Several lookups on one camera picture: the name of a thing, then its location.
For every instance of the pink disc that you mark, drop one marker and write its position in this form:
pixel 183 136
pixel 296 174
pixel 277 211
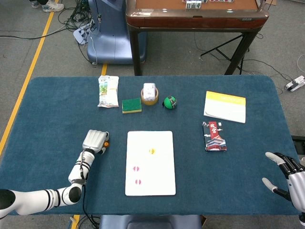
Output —
pixel 138 182
pixel 136 169

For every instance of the white magnetic board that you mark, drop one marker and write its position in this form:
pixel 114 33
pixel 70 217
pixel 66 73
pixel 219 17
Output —
pixel 157 176

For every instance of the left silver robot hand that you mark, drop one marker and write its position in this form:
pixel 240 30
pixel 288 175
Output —
pixel 94 140

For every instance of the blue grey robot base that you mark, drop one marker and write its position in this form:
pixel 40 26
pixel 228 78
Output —
pixel 112 35

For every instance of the green yellow sponge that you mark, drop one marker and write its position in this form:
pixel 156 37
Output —
pixel 131 105

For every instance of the white power strip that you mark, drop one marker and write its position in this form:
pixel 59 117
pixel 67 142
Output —
pixel 295 84
pixel 79 34

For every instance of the white snack bag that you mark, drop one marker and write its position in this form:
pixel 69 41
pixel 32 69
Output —
pixel 108 91

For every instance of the yellow white notebook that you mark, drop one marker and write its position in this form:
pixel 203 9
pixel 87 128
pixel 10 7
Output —
pixel 225 108

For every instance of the yellow tape roll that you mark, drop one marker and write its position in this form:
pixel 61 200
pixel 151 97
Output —
pixel 149 102

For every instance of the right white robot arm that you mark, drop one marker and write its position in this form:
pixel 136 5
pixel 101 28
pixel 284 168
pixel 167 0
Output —
pixel 303 221

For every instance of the brown mahjong table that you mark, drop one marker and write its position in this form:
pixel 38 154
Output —
pixel 190 22

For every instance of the blue grey robot chassis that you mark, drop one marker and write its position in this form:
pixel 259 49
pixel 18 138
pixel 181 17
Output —
pixel 150 221

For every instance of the mahjong tiles with black prints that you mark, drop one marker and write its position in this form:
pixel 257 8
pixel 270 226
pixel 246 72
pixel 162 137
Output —
pixel 193 5

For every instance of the mahjong tiles with red prints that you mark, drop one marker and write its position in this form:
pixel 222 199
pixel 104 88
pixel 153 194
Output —
pixel 216 1

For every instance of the blue felt table cover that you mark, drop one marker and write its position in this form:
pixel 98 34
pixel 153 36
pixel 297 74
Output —
pixel 59 119

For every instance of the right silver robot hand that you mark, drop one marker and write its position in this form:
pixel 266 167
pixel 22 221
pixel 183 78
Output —
pixel 296 186

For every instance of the dark red patterned box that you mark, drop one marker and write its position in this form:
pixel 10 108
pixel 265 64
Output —
pixel 214 137

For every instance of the white purple tissue pack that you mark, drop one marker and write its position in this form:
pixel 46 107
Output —
pixel 149 91

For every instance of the person in black trousers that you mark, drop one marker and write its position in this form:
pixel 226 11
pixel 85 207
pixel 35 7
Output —
pixel 51 6

